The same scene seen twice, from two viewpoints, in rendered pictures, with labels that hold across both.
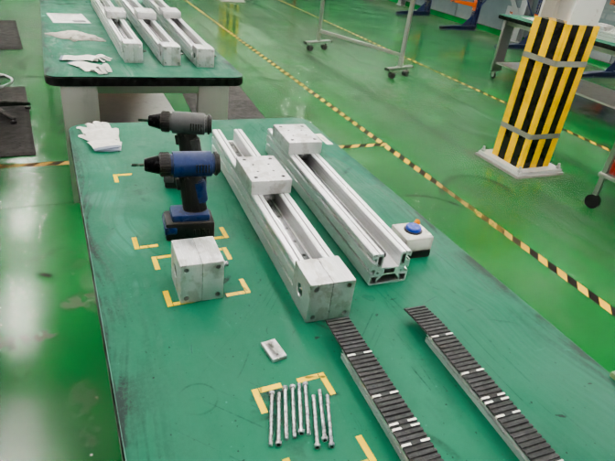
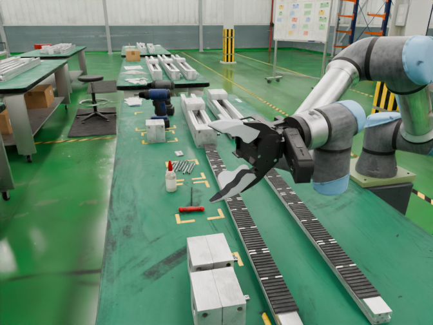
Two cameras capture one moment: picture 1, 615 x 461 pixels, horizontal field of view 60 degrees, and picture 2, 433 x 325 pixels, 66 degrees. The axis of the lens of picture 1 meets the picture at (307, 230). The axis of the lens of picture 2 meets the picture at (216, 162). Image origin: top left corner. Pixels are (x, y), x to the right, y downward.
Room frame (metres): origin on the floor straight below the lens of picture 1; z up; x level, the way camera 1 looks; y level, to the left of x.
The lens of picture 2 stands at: (-0.59, -0.49, 1.35)
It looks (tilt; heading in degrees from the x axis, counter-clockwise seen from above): 23 degrees down; 15
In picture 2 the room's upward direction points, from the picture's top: straight up
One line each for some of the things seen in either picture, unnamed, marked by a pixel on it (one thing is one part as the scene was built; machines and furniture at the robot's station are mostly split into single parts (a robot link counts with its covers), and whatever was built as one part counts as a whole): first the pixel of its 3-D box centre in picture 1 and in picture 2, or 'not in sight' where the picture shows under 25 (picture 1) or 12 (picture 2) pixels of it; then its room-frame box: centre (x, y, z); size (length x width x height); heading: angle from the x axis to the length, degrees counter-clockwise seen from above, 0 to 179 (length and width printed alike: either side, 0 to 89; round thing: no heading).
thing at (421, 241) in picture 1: (407, 240); not in sight; (1.19, -0.26, 0.81); 0.10 x 0.08 x 0.06; 115
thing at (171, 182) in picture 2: not in sight; (170, 175); (0.41, -0.06, 0.84); 0.04 x 0.04 x 0.12
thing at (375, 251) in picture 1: (323, 190); (224, 112); (1.39, -0.03, 0.82); 0.80 x 0.10 x 0.09; 25
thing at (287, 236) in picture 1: (261, 195); (194, 113); (1.31, 0.14, 0.82); 0.80 x 0.10 x 0.09; 25
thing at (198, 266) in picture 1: (202, 268); (158, 130); (0.92, 0.21, 0.83); 0.11 x 0.10 x 0.10; 116
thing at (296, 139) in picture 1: (296, 142); (217, 96); (1.62, 0.07, 0.87); 0.16 x 0.11 x 0.07; 25
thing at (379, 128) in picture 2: not in sight; (383, 130); (0.73, -0.80, 0.97); 0.13 x 0.12 x 0.14; 59
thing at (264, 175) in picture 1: (262, 178); (194, 106); (1.31, 0.14, 0.87); 0.16 x 0.11 x 0.07; 25
